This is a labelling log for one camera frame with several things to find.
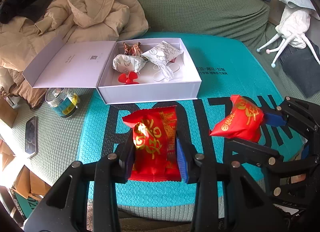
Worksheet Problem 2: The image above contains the red candy packet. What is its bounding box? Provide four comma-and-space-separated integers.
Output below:
209, 95, 264, 143
122, 106, 181, 182

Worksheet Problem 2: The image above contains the red plastic propeller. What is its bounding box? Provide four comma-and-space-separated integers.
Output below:
118, 72, 139, 85

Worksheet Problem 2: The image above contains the teal foam mailer bag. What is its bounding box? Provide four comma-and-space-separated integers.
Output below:
76, 34, 282, 207

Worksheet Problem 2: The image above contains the dark grey cloth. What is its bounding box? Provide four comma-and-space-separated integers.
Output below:
279, 45, 319, 98

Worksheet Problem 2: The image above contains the glass jar blue label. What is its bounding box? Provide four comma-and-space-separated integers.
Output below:
45, 88, 80, 118

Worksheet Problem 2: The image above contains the white open gift box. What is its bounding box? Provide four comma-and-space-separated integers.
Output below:
23, 37, 202, 104

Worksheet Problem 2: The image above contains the white patterned snack packet left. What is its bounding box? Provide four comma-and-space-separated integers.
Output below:
112, 54, 148, 74

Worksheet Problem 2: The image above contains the white patterned snack packet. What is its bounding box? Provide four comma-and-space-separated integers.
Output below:
112, 54, 148, 74
141, 41, 183, 66

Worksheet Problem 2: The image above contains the black smartphone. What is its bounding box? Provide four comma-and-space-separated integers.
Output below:
24, 116, 38, 158

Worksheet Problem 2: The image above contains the brown foil candy wrapper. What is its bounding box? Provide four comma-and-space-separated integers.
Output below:
123, 42, 143, 56

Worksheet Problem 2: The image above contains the white patterned snack packet right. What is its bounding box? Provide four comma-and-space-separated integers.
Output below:
141, 41, 183, 66

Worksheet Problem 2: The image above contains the beige puffer jacket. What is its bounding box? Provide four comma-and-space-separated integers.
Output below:
0, 0, 150, 109

